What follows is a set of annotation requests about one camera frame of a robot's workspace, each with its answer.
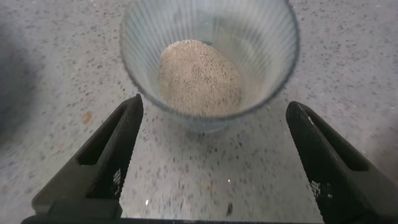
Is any clear ribbed plastic cup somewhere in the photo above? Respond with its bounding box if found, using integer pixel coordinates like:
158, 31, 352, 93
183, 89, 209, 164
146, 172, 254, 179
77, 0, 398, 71
119, 0, 300, 134

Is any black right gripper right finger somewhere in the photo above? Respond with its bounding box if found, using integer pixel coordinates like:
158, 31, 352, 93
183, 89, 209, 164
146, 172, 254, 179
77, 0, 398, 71
285, 100, 398, 223

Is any beige powder heap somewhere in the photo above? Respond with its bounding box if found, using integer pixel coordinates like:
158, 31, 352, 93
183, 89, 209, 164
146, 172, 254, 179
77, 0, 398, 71
158, 39, 243, 118

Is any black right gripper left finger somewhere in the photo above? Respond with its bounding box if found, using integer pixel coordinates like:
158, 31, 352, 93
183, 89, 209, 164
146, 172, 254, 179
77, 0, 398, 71
31, 93, 145, 219

